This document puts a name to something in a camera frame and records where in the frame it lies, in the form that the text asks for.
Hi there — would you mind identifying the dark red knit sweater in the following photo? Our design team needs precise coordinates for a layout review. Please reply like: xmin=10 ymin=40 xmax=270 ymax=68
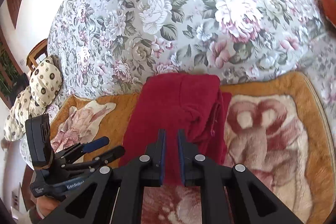
xmin=119 ymin=73 xmax=232 ymax=185

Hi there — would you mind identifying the person left hand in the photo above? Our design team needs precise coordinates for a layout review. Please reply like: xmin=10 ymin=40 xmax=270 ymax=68
xmin=36 ymin=196 xmax=60 ymax=218

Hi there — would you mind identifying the cream patterned pillow rear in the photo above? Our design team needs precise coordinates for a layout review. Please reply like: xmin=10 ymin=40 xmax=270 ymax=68
xmin=3 ymin=86 xmax=46 ymax=141

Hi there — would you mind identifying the cream patterned pillow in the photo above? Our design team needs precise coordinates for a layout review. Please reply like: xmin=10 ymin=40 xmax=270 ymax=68
xmin=3 ymin=86 xmax=46 ymax=141
xmin=30 ymin=55 xmax=62 ymax=107

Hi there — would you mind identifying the cream patterned pillow front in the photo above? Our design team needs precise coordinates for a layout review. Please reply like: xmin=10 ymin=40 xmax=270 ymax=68
xmin=30 ymin=55 xmax=62 ymax=107

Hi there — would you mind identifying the wooden chair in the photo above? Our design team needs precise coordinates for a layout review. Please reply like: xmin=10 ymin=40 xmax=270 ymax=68
xmin=26 ymin=39 xmax=48 ymax=72

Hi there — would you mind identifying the grey floral bedspread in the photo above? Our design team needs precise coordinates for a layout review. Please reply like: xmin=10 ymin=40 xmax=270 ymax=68
xmin=19 ymin=0 xmax=336 ymax=169

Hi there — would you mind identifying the orange velvet cushion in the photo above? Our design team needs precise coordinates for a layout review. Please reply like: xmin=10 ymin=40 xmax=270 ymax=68
xmin=321 ymin=0 xmax=336 ymax=27

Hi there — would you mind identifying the black camera device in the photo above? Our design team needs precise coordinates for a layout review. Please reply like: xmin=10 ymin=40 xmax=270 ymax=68
xmin=25 ymin=114 xmax=54 ymax=169

